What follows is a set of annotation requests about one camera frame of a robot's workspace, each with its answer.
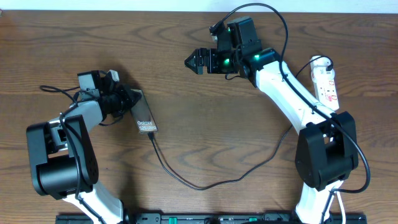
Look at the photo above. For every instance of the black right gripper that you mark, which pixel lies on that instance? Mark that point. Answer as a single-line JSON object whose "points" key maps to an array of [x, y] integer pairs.
{"points": [[200, 53]]}

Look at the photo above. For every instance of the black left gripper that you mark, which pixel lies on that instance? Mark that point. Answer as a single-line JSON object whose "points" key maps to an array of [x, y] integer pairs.
{"points": [[127, 102]]}

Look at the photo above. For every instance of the grey Galaxy smartphone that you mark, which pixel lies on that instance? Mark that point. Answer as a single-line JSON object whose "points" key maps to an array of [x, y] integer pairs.
{"points": [[142, 115]]}

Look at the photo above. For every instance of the white power strip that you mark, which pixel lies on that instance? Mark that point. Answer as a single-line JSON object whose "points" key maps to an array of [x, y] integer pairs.
{"points": [[323, 78]]}

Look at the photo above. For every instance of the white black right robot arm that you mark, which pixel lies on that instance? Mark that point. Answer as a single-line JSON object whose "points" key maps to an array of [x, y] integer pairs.
{"points": [[325, 155]]}

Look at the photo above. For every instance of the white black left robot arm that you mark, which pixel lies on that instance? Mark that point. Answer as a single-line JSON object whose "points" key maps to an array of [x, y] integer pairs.
{"points": [[62, 161]]}

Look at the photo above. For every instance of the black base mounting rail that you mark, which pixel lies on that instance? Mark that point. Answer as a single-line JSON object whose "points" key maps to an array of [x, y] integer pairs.
{"points": [[156, 218]]}

